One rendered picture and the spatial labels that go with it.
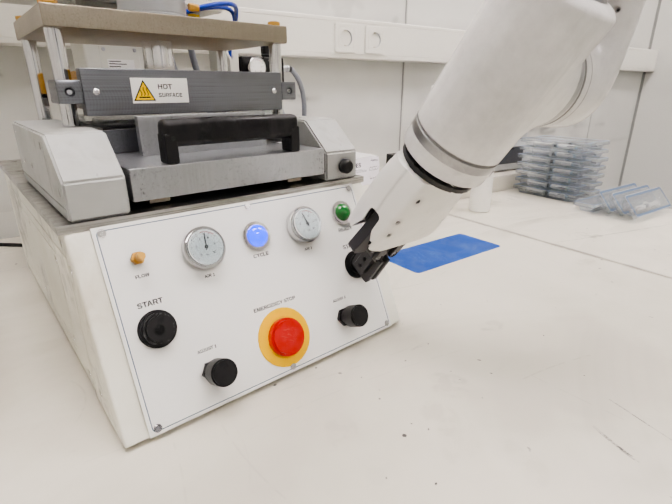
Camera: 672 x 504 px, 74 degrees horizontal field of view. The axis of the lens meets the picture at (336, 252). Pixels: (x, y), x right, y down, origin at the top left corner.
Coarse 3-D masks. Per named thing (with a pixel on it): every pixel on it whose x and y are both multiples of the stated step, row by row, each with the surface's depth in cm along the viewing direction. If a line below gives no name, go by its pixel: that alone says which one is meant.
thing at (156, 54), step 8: (144, 48) 54; (152, 48) 54; (160, 48) 54; (168, 48) 55; (144, 56) 55; (152, 56) 54; (160, 56) 55; (168, 56) 55; (144, 64) 55; (152, 64) 55; (160, 64) 55; (168, 64) 56; (72, 72) 50; (80, 104) 50
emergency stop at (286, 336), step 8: (280, 320) 46; (288, 320) 47; (296, 320) 47; (272, 328) 46; (280, 328) 46; (288, 328) 46; (296, 328) 47; (272, 336) 46; (280, 336) 46; (288, 336) 46; (296, 336) 47; (272, 344) 45; (280, 344) 46; (288, 344) 46; (296, 344) 47; (280, 352) 46; (288, 352) 46; (296, 352) 47
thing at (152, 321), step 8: (144, 320) 39; (152, 320) 39; (160, 320) 39; (168, 320) 40; (144, 328) 39; (152, 328) 39; (160, 328) 39; (168, 328) 39; (144, 336) 38; (152, 336) 39; (160, 336) 39; (168, 336) 39; (160, 344) 39
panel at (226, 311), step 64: (320, 192) 53; (128, 256) 39; (256, 256) 47; (320, 256) 52; (128, 320) 39; (192, 320) 42; (256, 320) 46; (320, 320) 50; (384, 320) 56; (192, 384) 41; (256, 384) 44
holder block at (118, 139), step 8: (96, 128) 49; (104, 128) 48; (120, 128) 49; (128, 128) 49; (112, 136) 48; (120, 136) 48; (128, 136) 49; (136, 136) 49; (112, 144) 48; (120, 144) 48; (128, 144) 49; (136, 144) 49; (120, 152) 49
